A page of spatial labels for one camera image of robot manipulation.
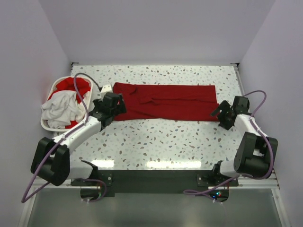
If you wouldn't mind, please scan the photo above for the dark red t-shirt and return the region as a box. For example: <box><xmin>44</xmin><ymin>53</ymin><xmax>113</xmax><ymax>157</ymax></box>
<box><xmin>113</xmin><ymin>82</ymin><xmax>219</xmax><ymax>122</ymax></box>

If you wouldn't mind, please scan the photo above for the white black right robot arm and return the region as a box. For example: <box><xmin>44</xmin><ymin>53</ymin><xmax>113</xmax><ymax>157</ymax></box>
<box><xmin>211</xmin><ymin>96</ymin><xmax>278</xmax><ymax>186</ymax></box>

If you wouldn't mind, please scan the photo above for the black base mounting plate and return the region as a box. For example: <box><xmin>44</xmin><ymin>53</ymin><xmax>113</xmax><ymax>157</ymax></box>
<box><xmin>71</xmin><ymin>170</ymin><xmax>239</xmax><ymax>200</ymax></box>

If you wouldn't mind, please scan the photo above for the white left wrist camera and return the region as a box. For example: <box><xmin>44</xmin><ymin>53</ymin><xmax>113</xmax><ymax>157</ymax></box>
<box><xmin>99</xmin><ymin>84</ymin><xmax>113</xmax><ymax>99</ymax></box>

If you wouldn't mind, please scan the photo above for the aluminium table frame rail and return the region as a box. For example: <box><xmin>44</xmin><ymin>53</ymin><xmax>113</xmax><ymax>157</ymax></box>
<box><xmin>231</xmin><ymin>61</ymin><xmax>291</xmax><ymax>227</ymax></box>

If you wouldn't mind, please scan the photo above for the white laundry basket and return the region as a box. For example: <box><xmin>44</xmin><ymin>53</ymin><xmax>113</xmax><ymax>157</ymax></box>
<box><xmin>40</xmin><ymin>76</ymin><xmax>93</xmax><ymax>132</ymax></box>

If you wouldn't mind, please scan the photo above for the bright red t-shirt in basket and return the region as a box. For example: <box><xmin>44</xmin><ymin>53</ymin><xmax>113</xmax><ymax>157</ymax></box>
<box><xmin>49</xmin><ymin>77</ymin><xmax>91</xmax><ymax>99</ymax></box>

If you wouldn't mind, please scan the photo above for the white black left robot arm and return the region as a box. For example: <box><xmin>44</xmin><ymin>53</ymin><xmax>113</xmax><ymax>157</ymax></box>
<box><xmin>30</xmin><ymin>92</ymin><xmax>126</xmax><ymax>186</ymax></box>

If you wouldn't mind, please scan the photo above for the white t-shirt in basket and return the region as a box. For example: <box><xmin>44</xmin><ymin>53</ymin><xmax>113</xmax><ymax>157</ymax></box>
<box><xmin>41</xmin><ymin>90</ymin><xmax>84</xmax><ymax>129</ymax></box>

